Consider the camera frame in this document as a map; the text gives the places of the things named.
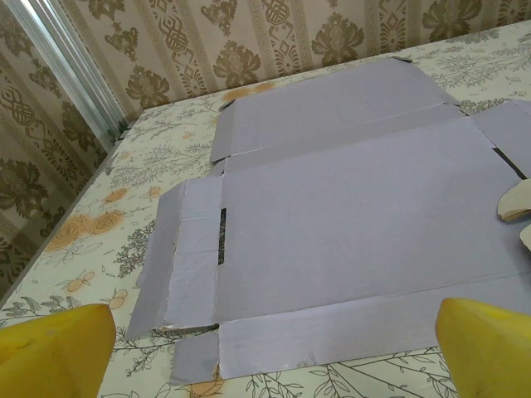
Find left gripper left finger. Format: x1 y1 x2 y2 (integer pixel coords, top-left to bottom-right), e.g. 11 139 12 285
0 303 117 398

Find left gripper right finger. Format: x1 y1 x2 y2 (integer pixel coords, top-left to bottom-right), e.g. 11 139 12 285
435 296 531 398

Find white paper box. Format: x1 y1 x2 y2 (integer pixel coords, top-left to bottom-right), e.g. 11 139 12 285
126 56 531 387

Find floral tablecloth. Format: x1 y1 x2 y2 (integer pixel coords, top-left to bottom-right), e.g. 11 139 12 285
0 18 531 398

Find aluminium frame post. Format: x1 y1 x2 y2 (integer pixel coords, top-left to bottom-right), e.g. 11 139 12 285
6 0 130 144

